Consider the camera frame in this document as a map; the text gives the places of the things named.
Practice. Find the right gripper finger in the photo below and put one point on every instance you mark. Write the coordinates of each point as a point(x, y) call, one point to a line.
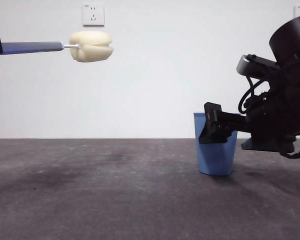
point(215, 130)

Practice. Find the blue ribbed plastic cup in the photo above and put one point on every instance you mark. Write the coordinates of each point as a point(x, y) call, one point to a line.
point(215, 160)

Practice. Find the cup brush with sponge head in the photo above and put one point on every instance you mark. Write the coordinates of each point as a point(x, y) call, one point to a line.
point(92, 46)

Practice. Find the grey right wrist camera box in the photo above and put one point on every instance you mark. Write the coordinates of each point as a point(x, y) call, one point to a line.
point(255, 66)

